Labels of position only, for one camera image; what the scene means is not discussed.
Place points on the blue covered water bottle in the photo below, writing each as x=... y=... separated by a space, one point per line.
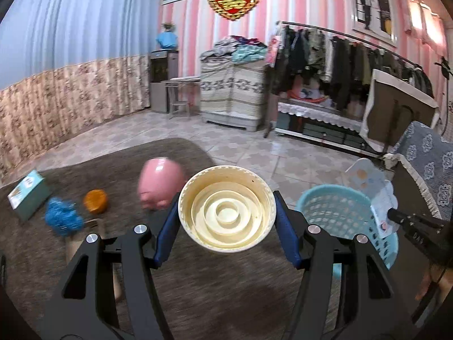
x=167 y=39

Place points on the row of hanging clothes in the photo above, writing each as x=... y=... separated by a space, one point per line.
x=336 y=60

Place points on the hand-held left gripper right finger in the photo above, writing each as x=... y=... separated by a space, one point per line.
x=286 y=233

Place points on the pink hanging bag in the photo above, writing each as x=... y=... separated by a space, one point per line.
x=273 y=47

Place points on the metal clothes rack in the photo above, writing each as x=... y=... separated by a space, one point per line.
x=268 y=120

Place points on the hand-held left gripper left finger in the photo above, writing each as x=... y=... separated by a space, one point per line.
x=166 y=233

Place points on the white lace cloth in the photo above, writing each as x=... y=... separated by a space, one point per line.
x=318 y=115

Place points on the small metal stool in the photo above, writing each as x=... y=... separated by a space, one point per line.
x=182 y=79

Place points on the pink piggy bank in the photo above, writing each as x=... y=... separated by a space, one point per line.
x=159 y=180

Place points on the light blue plastic basket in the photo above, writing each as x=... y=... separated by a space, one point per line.
x=332 y=212

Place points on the black tripod stand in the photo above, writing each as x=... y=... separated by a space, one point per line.
x=444 y=65

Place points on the framed wall poster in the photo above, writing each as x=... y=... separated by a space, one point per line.
x=371 y=7

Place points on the orange round container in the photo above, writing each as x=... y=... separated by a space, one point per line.
x=96 y=202

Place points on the brown board with white cover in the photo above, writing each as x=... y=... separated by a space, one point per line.
x=396 y=113

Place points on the blue mesh scrubber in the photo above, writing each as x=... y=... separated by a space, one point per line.
x=63 y=217

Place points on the cloth covered cabinet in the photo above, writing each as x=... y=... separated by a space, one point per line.
x=230 y=88

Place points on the blue and floral curtain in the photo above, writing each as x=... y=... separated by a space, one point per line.
x=70 y=42

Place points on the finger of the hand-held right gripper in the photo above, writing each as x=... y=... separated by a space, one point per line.
x=400 y=215

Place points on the cream ridged bowl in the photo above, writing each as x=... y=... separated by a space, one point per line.
x=226 y=216

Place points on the low dark cabinet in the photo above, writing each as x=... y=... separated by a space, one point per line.
x=318 y=132

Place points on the red and pink bundle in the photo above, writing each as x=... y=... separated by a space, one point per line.
x=308 y=94

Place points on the teal tissue box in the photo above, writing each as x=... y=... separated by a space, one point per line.
x=30 y=194

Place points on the grey patterned sofa cover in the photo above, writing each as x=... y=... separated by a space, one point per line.
x=424 y=159

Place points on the pink sheer curtain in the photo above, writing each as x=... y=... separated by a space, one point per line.
x=431 y=24

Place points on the pile of folded clothes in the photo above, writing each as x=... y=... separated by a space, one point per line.
x=240 y=51

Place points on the person's right hand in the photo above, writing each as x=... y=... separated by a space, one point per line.
x=430 y=283

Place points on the grey water dispenser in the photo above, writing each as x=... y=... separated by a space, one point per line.
x=159 y=78

